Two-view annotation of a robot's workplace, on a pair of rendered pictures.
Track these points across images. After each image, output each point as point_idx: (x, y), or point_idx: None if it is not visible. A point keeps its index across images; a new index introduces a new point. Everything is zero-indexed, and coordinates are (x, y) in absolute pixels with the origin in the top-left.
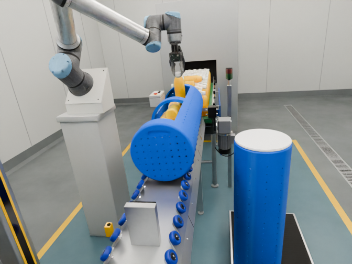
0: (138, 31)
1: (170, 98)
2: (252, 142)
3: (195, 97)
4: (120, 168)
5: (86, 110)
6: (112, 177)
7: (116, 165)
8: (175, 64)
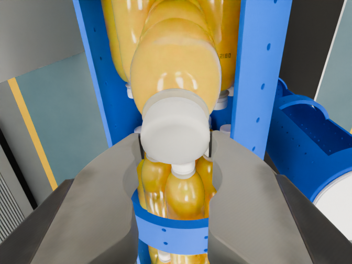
0: None
1: (176, 247)
2: (340, 220)
3: (266, 116)
4: (23, 7)
5: None
6: (36, 55)
7: (17, 26)
8: (138, 247)
